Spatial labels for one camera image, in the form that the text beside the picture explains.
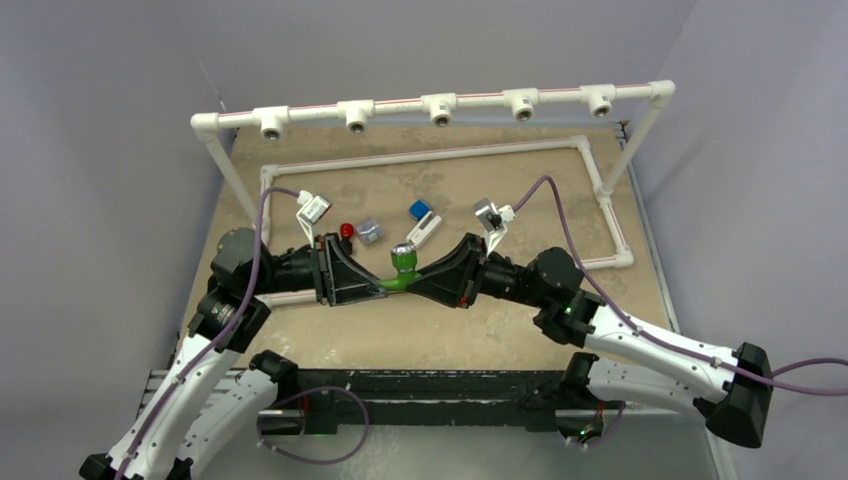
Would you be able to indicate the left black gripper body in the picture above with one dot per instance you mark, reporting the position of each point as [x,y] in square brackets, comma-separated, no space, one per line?
[289,270]

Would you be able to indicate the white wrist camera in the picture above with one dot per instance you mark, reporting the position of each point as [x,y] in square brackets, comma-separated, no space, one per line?
[312,209]
[495,222]

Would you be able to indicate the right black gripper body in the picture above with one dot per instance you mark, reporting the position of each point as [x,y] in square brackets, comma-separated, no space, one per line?
[503,280]

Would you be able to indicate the green water faucet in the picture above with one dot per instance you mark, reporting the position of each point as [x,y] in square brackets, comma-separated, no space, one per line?
[404,260]

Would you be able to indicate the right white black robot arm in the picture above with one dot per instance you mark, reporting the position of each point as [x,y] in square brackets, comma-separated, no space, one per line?
[730,385]

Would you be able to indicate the white pvc pipe frame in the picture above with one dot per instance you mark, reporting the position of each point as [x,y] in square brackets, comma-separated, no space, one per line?
[522,103]

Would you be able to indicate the white faucet with blue handle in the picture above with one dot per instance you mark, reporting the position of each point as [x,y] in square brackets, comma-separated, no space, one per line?
[427,223]

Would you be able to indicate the aluminium table frame rail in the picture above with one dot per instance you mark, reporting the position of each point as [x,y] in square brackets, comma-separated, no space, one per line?
[662,401]

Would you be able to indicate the black faucet with red handle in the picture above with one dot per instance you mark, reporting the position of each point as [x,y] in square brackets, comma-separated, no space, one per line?
[346,233]

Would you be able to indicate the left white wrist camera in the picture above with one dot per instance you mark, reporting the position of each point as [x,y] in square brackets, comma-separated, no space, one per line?
[312,209]

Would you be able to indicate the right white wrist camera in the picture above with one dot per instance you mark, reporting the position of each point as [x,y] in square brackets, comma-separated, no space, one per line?
[495,222]

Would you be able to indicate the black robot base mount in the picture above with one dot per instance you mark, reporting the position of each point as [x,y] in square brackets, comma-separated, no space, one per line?
[324,409]

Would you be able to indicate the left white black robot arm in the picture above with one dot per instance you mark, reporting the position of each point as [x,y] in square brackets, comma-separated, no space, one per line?
[180,430]

